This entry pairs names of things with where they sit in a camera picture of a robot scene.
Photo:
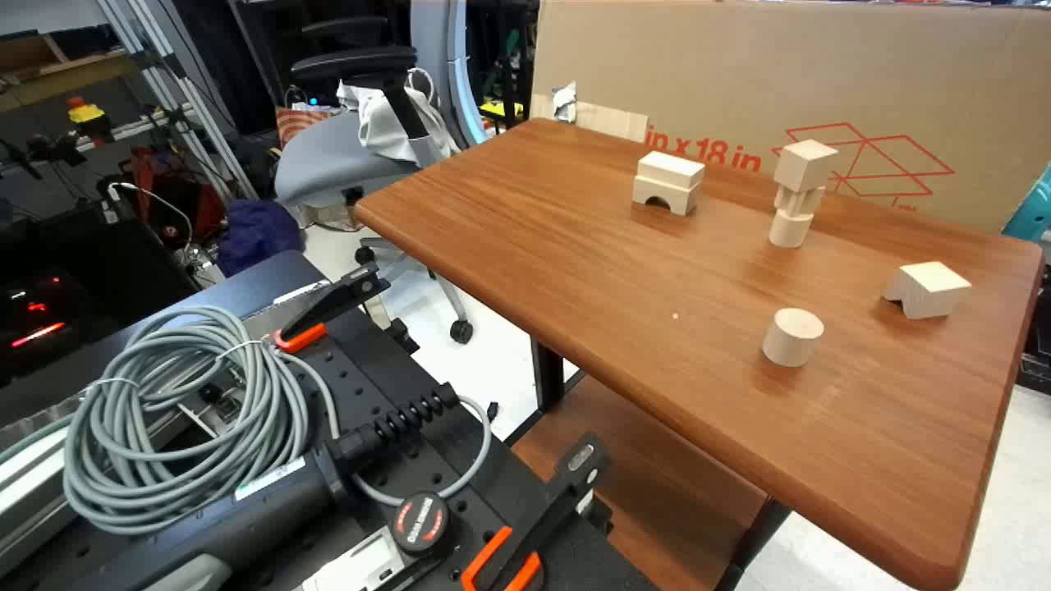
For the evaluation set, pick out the black round red-ringed knob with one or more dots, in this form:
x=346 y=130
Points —
x=421 y=522

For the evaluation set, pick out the aluminium frame extrusion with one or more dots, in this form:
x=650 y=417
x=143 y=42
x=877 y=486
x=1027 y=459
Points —
x=186 y=85

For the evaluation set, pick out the wide wooden arch block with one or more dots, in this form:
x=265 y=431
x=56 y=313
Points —
x=930 y=286

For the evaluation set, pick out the short wooden cylinder block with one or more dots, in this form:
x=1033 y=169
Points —
x=789 y=227

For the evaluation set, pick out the flat rectangular wooden block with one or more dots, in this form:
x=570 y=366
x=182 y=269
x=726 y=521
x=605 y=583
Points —
x=671 y=169

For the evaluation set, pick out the wooden cube block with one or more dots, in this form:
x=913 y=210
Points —
x=807 y=164

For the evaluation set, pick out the grey black office chair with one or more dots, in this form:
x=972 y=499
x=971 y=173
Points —
x=328 y=159

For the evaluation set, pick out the large cardboard box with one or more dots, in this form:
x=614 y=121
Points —
x=676 y=67

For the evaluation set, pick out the lower wooden shelf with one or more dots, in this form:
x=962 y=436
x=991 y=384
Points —
x=635 y=479

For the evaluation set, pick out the small beige box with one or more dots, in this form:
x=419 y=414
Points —
x=611 y=118

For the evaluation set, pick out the black table leg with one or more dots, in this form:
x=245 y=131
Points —
x=546 y=378

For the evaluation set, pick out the dark blue bag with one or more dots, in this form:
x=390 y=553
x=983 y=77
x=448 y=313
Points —
x=257 y=233

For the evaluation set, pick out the teal box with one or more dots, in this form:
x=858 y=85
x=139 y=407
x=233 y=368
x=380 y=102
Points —
x=1037 y=215

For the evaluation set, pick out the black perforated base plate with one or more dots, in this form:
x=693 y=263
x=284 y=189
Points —
x=371 y=371

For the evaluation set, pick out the black control box red lights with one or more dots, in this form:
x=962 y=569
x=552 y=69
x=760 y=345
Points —
x=68 y=297

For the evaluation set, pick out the wide wooden cylinder block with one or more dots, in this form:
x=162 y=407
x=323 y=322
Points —
x=789 y=336

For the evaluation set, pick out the silver foil bag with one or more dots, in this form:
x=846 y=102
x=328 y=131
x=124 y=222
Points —
x=380 y=118

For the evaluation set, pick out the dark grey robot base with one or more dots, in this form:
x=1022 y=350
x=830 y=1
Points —
x=250 y=515

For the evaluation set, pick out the white curved tube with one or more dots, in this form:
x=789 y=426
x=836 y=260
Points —
x=461 y=77

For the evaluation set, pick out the yellow red emergency stop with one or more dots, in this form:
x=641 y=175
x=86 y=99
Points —
x=86 y=112

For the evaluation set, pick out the small wooden block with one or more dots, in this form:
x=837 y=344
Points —
x=797 y=202

